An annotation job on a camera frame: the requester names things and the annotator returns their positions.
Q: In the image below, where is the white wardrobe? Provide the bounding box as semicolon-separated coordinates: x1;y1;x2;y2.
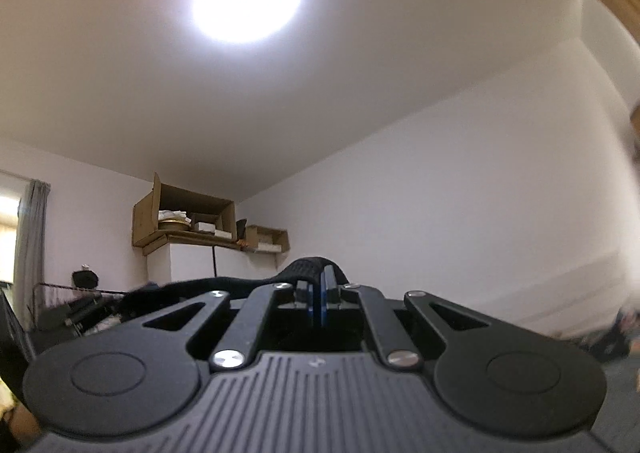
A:
146;240;281;286

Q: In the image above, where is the white flat box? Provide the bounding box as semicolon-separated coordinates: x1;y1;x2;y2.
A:
192;220;231;238

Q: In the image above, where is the small cardboard box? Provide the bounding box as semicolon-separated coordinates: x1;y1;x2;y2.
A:
244;224;290;254

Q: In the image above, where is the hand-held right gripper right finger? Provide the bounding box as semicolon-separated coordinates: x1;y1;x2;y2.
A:
320;265;507;372

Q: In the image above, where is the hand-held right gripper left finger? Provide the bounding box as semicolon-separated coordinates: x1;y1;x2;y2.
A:
141;280;317;372

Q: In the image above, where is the grey curtain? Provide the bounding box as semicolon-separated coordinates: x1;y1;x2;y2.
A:
12;179;52;331

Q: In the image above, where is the window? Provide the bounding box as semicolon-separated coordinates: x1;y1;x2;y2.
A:
0;173;23;284

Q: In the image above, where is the metal clothes rack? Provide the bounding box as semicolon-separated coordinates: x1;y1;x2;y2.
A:
30;283;136;336

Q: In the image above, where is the black crew-neck sweater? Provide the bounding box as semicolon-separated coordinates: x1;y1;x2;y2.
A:
122;257;351;319

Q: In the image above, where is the large cardboard box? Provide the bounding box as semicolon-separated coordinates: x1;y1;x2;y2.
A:
132;172;237;249

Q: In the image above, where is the round tan tin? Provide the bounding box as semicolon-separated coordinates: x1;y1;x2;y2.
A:
158;215;192;234

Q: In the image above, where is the black round object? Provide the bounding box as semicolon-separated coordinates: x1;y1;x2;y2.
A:
71;265;100;290

